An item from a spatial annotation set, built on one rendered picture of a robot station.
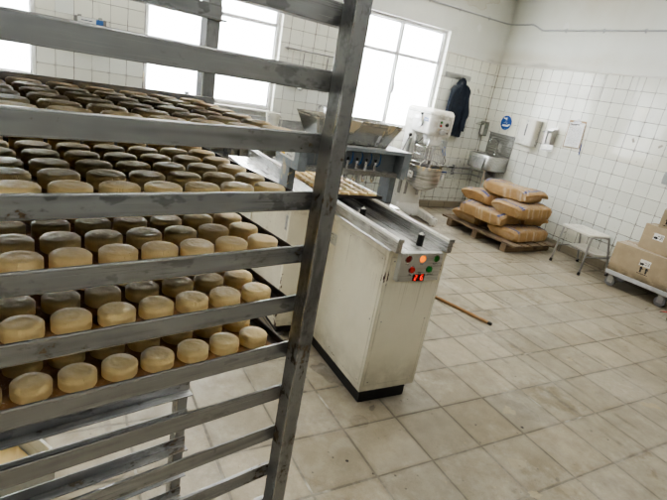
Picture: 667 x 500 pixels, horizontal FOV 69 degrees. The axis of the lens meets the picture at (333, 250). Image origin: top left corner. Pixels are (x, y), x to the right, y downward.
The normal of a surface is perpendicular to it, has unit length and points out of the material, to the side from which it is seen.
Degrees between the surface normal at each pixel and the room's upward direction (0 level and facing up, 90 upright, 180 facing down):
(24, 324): 0
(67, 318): 0
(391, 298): 90
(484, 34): 90
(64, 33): 90
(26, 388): 0
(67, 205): 90
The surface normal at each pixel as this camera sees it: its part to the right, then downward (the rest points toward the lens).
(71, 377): 0.17, -0.93
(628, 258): -0.84, 0.02
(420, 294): 0.45, 0.37
